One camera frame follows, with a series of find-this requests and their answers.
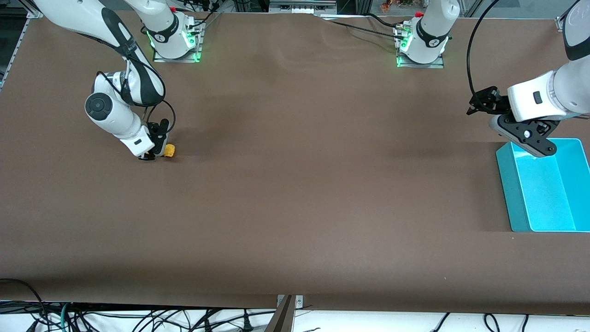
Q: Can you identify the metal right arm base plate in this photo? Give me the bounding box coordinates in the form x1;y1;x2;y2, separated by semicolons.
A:
153;21;203;63

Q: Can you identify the silver aluminium frame profile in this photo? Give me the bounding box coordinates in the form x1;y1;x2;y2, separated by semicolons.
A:
269;0;338;14

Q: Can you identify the small orange object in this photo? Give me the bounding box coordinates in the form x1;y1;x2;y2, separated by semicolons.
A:
380;0;415;12

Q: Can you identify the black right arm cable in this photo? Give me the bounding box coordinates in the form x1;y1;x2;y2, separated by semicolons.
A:
96;41;177;135

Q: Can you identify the long black table cable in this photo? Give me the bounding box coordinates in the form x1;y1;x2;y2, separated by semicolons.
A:
320;18;407;42

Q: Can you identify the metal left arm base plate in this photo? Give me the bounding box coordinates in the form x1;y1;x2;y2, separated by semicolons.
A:
395;25;445;69

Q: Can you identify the aluminium table edge rail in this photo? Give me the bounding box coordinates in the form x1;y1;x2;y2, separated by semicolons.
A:
0;7;43;90

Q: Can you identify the yellow beetle toy car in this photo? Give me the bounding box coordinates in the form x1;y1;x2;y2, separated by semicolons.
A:
146;144;176;159

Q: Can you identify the short black table cable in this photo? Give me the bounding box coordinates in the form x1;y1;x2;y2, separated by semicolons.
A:
366;12;400;28

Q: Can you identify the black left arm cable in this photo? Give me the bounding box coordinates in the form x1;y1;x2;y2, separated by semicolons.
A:
466;0;502;100

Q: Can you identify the dark camera stand pole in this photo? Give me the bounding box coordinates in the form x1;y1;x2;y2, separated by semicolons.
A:
264;295;295;332

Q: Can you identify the teal plastic bin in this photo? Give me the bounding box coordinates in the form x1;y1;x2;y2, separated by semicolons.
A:
496;138;590;232

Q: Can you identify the black looped floor cable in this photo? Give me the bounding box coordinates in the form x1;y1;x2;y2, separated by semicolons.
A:
0;278;47;332

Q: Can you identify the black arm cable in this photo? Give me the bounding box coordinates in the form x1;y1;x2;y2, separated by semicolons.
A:
466;0;502;100
96;41;177;135

